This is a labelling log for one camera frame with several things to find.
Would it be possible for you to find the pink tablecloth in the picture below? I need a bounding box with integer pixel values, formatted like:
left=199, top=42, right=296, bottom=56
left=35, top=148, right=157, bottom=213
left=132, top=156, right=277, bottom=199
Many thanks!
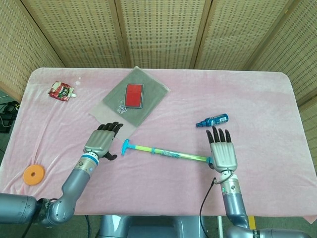
left=0, top=67, right=317, bottom=224

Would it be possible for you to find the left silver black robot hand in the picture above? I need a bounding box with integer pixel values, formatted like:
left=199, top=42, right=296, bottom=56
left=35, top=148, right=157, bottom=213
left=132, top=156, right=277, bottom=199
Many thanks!
left=83, top=121, right=124, bottom=161

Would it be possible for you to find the green plunger with blue handle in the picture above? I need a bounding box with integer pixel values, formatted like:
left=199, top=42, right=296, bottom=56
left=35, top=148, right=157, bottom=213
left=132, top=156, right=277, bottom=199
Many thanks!
left=120, top=139, right=209, bottom=163

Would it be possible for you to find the red snack packet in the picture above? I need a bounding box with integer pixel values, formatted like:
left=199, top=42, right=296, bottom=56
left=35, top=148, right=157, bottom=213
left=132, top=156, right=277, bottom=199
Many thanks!
left=48, top=80, right=77, bottom=103

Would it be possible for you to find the grey cloth in plastic bag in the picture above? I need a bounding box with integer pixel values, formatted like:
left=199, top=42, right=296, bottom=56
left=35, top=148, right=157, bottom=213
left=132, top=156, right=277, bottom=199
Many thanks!
left=88, top=65, right=171, bottom=143

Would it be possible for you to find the blue spray bottle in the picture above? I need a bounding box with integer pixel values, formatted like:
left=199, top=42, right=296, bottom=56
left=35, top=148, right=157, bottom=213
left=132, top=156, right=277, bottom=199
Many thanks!
left=195, top=113, right=230, bottom=129

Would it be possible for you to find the black cables and device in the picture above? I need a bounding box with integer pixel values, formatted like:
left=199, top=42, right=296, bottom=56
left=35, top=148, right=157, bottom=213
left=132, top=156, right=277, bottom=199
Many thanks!
left=0, top=100, right=20, bottom=134

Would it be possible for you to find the red rectangular card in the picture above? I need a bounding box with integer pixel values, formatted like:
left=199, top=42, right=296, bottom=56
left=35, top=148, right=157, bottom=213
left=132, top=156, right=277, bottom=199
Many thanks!
left=123, top=83, right=145, bottom=109

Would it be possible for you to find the orange flat disc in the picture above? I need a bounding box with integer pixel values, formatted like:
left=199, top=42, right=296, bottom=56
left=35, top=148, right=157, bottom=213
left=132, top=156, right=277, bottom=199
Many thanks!
left=23, top=164, right=46, bottom=186

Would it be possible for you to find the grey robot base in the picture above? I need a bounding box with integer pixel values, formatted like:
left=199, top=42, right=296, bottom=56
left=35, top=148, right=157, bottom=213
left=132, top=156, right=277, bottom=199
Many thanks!
left=99, top=215, right=206, bottom=238

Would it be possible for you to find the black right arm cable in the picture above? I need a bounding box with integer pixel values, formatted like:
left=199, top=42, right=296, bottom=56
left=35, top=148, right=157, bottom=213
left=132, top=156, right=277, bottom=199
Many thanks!
left=199, top=177, right=225, bottom=224

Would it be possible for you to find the woven bamboo screen panel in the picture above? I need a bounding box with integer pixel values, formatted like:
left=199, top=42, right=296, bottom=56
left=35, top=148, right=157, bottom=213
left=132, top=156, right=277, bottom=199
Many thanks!
left=21, top=0, right=131, bottom=69
left=245, top=0, right=317, bottom=159
left=194, top=0, right=307, bottom=71
left=115, top=0, right=212, bottom=69
left=0, top=0, right=65, bottom=102

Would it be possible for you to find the clear plastic tube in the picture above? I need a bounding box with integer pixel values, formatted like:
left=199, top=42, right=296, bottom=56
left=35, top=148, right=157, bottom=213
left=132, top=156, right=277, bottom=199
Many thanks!
left=151, top=146, right=213, bottom=166

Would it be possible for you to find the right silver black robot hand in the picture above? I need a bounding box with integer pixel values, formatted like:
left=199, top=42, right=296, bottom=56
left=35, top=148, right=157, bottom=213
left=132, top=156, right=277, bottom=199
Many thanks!
left=206, top=126, right=238, bottom=173

